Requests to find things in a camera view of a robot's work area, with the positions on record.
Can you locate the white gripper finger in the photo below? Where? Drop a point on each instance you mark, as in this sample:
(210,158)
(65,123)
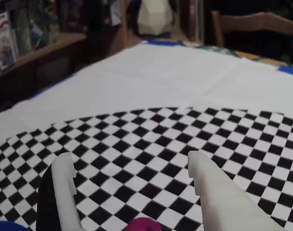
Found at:
(218,199)
(63,190)

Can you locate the pink ball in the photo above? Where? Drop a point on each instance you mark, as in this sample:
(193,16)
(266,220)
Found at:
(144,225)

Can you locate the white printed game box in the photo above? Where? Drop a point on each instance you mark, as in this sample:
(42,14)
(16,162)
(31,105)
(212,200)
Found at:
(4,41)

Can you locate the blue round bowl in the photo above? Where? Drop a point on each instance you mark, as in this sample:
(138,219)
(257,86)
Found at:
(6,227)

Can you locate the black white checkered cloth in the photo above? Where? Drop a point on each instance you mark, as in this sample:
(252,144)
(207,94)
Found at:
(161,96)

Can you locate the low wooden side shelf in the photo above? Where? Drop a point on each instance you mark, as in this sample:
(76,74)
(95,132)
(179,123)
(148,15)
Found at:
(40,60)

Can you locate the blue tape strip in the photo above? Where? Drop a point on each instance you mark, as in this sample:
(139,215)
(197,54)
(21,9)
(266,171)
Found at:
(291,71)
(163,43)

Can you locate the colourful patterned tablecloth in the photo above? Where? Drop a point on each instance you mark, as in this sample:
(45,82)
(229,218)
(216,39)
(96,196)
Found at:
(245,54)

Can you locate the brown wooden chair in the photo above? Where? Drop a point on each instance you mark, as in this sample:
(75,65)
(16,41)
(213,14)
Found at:
(255,21)

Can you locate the upright thin red books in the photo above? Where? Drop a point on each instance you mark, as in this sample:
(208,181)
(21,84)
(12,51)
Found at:
(193,19)

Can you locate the white faceted penguin figure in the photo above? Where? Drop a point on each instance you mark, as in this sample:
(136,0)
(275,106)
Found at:
(156,16)

